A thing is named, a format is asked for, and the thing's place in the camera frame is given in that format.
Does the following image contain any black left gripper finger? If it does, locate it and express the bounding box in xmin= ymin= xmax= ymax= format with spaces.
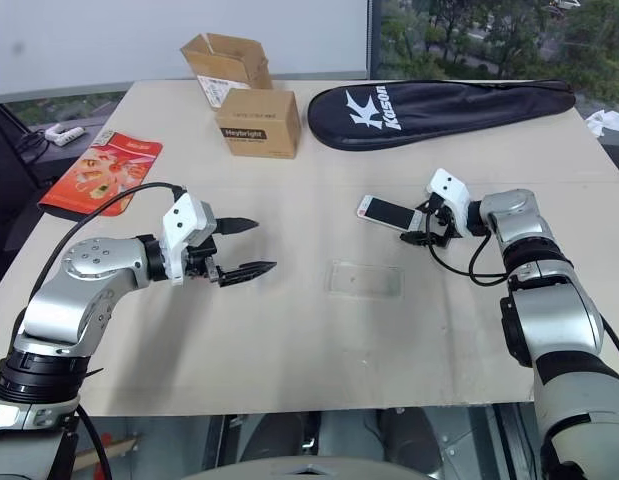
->
xmin=213 ymin=216 xmax=260 ymax=237
xmin=216 ymin=260 xmax=279 ymax=289

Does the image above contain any white power strip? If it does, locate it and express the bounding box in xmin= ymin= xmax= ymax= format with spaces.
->
xmin=42 ymin=124 xmax=86 ymax=147

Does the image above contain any dark rounded robot foot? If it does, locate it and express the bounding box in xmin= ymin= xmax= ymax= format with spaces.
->
xmin=376 ymin=407 xmax=443 ymax=464

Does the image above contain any silver robot torso top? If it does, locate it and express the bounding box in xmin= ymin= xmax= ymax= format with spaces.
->
xmin=183 ymin=454 xmax=445 ymax=480

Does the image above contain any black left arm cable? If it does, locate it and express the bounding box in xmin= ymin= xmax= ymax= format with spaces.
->
xmin=11 ymin=182 xmax=189 ymax=351

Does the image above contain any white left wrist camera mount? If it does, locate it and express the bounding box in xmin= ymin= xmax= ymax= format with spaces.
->
xmin=157 ymin=193 xmax=216 ymax=287

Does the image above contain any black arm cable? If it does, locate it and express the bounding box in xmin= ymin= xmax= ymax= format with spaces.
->
xmin=11 ymin=182 xmax=189 ymax=351
xmin=421 ymin=209 xmax=510 ymax=288

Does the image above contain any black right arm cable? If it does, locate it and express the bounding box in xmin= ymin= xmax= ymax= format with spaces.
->
xmin=421 ymin=209 xmax=510 ymax=288

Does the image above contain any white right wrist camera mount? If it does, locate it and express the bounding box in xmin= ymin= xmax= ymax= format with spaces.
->
xmin=425 ymin=168 xmax=471 ymax=234

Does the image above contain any red printed snack bag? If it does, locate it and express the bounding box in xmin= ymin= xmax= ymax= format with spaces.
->
xmin=37 ymin=130 xmax=164 ymax=218

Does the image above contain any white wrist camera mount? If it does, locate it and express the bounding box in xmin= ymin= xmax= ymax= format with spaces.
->
xmin=425 ymin=168 xmax=471 ymax=234
xmin=157 ymin=193 xmax=216 ymax=287

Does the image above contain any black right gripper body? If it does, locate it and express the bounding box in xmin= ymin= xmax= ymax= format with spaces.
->
xmin=421 ymin=191 xmax=462 ymax=247

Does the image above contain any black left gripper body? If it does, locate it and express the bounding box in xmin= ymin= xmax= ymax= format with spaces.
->
xmin=182 ymin=234 xmax=221 ymax=284

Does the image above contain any closed Heybright cardboard box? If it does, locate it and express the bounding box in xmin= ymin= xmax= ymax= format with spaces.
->
xmin=214 ymin=88 xmax=303 ymax=160

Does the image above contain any open brown cardboard box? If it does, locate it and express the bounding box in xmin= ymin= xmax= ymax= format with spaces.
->
xmin=179 ymin=32 xmax=275 ymax=112

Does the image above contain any clear plastic phone case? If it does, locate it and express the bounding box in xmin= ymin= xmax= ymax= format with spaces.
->
xmin=325 ymin=259 xmax=406 ymax=300

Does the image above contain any white smartphone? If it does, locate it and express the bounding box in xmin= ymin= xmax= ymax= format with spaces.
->
xmin=357 ymin=195 xmax=426 ymax=232

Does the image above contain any crumpled white paper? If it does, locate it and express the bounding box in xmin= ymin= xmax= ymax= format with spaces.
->
xmin=582 ymin=109 xmax=619 ymax=137

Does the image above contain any black Kason racket bag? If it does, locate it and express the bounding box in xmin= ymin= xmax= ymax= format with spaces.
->
xmin=307 ymin=78 xmax=577 ymax=151

